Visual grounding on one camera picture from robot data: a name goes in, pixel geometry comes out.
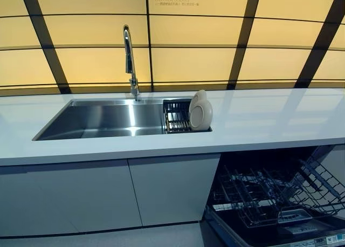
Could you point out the large beige ceramic plate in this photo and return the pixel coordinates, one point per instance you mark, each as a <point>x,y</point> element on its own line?
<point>200,116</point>

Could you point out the black dish drying rack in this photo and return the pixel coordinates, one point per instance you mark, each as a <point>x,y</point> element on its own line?
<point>175,117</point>

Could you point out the small beige ceramic plate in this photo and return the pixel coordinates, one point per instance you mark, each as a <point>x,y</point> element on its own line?
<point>200,95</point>

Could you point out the stainless steel sink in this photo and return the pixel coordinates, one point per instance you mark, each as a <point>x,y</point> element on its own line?
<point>107,117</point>

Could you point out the chrome gooseneck kitchen faucet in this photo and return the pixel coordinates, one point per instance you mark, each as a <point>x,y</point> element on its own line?
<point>129,55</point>

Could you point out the wide white cabinet door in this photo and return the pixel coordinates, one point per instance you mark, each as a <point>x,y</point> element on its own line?
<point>67,198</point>

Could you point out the grey cutlery basket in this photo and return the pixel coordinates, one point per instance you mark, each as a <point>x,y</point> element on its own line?
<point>295,216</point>

